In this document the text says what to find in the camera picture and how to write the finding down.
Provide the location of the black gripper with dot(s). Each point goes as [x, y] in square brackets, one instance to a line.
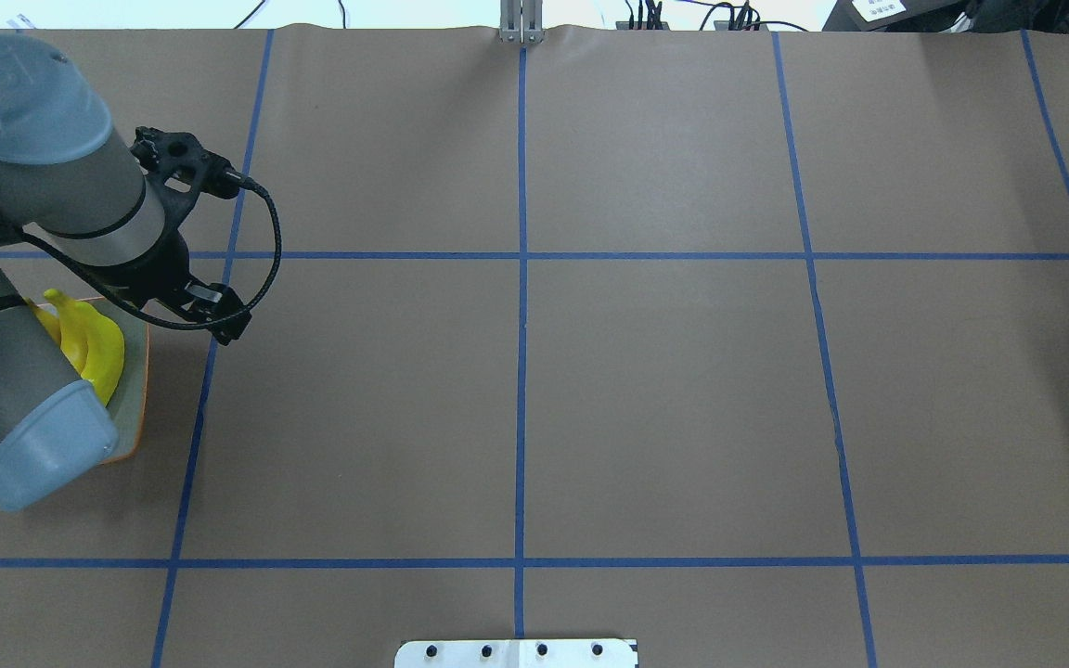
[160, 276]

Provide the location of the yellow banana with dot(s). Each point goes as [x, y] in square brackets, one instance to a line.
[49, 322]
[91, 342]

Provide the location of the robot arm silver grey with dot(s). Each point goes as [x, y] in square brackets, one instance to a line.
[90, 231]

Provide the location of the grey square plate orange rim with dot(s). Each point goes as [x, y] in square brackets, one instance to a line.
[127, 407]

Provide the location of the black box white label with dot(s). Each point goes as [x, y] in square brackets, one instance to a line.
[893, 16]

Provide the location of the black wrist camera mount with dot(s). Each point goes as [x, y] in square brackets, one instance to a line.
[178, 169]

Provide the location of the aluminium frame post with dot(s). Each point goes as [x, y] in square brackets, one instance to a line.
[521, 22]

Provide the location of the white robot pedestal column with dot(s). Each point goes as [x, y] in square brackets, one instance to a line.
[543, 652]

